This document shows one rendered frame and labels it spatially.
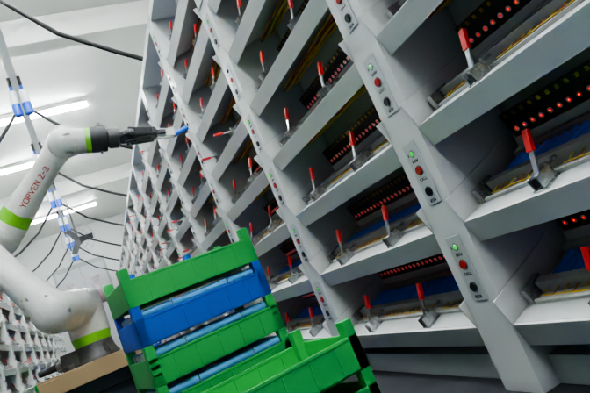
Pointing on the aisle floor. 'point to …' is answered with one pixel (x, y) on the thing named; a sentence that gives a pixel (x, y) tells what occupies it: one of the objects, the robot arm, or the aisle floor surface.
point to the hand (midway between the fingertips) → (165, 132)
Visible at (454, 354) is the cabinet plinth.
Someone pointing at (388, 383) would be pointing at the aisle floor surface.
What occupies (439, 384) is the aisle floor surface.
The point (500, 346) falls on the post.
